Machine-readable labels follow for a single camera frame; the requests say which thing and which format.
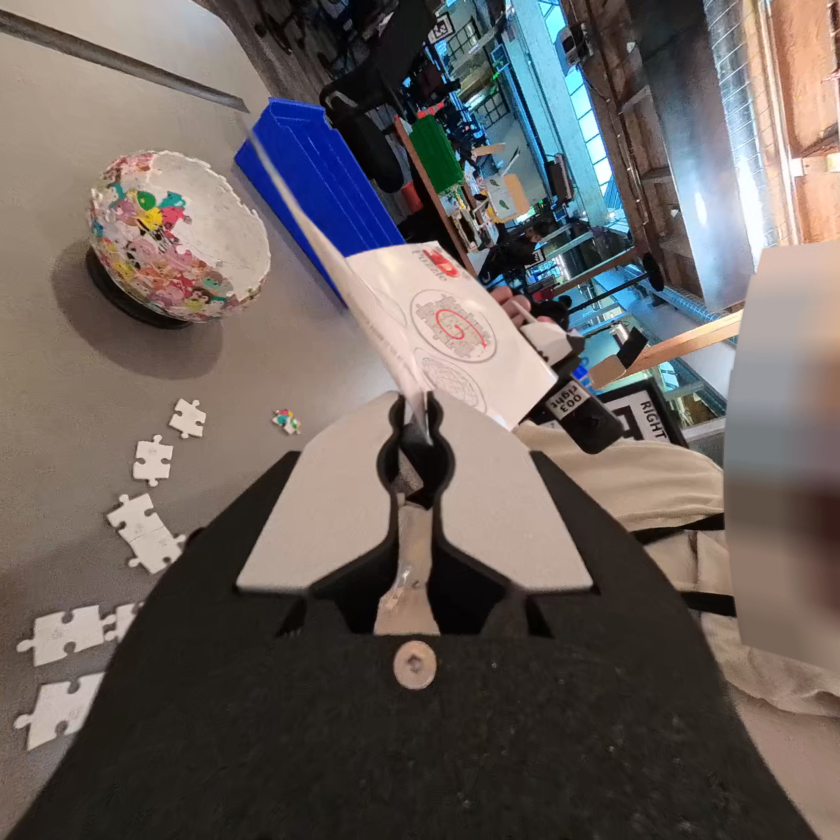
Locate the black office chair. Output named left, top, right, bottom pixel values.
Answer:
left=319, top=0, right=460, bottom=194

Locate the black floor stand pole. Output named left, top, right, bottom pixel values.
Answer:
left=570, top=252, right=665, bottom=311

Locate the silver ventilation duct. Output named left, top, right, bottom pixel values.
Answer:
left=705, top=0, right=788, bottom=217

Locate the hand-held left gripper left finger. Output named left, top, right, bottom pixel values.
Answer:
left=235, top=391, right=406, bottom=634

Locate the wooden table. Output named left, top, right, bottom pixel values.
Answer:
left=392, top=117, right=500, bottom=280

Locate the blue plastic bin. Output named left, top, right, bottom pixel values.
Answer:
left=234, top=97, right=408, bottom=309

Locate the person's right hand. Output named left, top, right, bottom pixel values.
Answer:
left=491, top=285, right=535, bottom=324

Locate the white printed card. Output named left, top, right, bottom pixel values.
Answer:
left=246, top=125, right=559, bottom=634

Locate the black ball stand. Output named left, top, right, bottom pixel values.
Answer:
left=85, top=246, right=193, bottom=330

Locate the white double jigsaw piece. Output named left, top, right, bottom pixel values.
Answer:
left=13, top=672, right=106, bottom=752
left=16, top=600, right=142, bottom=667
left=107, top=492, right=188, bottom=575

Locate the black lanyard strap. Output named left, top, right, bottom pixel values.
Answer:
left=630, top=512, right=739, bottom=618

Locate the colourful puzzle ball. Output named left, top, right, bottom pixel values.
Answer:
left=88, top=151, right=271, bottom=328

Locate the green plastic bin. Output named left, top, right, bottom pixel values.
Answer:
left=410, top=112, right=466, bottom=194

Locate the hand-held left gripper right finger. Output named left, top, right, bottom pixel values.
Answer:
left=428, top=390, right=596, bottom=634

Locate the black framed marker sign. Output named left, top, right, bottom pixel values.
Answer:
left=600, top=387, right=691, bottom=452

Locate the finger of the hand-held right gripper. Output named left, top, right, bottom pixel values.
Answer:
left=508, top=298, right=585, bottom=367

